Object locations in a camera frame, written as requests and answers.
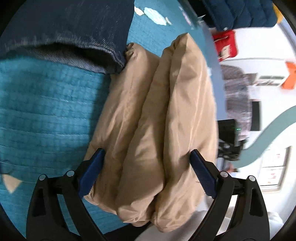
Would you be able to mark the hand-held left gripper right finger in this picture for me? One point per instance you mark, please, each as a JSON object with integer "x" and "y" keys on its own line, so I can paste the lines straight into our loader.
{"x": 203, "y": 171}

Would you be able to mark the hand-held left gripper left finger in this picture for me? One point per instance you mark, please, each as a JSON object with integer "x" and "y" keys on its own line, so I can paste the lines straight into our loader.
{"x": 92, "y": 171}

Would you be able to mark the tan padded jacket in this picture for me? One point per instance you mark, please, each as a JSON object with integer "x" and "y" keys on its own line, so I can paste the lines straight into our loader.
{"x": 150, "y": 115}

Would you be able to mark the checkered bear-print cloth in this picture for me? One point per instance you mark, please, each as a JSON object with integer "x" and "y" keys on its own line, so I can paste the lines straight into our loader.
{"x": 235, "y": 97}

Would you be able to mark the teal curved panel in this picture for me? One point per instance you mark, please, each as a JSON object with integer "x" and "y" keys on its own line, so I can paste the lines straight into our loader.
{"x": 266, "y": 139}

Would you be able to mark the white glass-door cabinet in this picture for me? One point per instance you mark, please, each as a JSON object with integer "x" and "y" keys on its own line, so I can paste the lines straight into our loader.
{"x": 275, "y": 166}

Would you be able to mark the teal candy-print bedspread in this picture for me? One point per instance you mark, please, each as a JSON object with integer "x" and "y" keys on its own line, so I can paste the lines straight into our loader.
{"x": 46, "y": 104}

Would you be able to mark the orange board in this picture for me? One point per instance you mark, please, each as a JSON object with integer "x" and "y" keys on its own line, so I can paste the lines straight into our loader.
{"x": 290, "y": 76}

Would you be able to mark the red cartoon cushion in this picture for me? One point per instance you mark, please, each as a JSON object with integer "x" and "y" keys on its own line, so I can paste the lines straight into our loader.
{"x": 225, "y": 39}

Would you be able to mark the navy puffer jacket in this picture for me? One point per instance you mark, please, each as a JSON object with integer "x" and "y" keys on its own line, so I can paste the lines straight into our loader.
{"x": 242, "y": 11}

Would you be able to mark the dark blue jeans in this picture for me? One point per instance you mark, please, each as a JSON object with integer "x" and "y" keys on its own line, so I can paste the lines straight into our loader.
{"x": 69, "y": 23}

